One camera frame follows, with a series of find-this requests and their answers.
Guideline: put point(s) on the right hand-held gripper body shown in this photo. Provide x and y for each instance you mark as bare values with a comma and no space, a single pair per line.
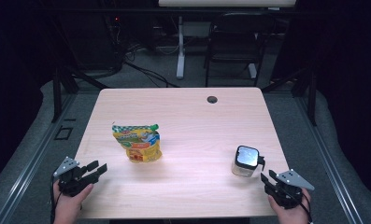
290,186

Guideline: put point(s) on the black metal stand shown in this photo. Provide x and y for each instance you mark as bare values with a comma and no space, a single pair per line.
57,93
312,99

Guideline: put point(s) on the dark cabinet with red light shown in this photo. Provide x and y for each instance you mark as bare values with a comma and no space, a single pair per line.
92,40

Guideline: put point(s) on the yellow seasoning pouch green cap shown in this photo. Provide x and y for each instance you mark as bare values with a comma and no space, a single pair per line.
139,144

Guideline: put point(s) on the person's left hand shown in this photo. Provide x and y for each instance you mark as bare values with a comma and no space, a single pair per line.
67,208

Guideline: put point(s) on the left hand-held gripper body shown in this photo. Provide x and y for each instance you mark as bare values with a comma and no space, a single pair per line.
68,174

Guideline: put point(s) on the person's right hand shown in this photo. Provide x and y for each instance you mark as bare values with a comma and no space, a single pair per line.
293,216

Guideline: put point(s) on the black folding chair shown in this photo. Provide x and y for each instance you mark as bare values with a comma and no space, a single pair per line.
236,34

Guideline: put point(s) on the white desk with metal legs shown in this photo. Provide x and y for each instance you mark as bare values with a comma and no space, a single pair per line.
180,49

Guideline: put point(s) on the aluminium floor rail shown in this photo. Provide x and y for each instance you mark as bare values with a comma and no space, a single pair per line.
33,158
329,161

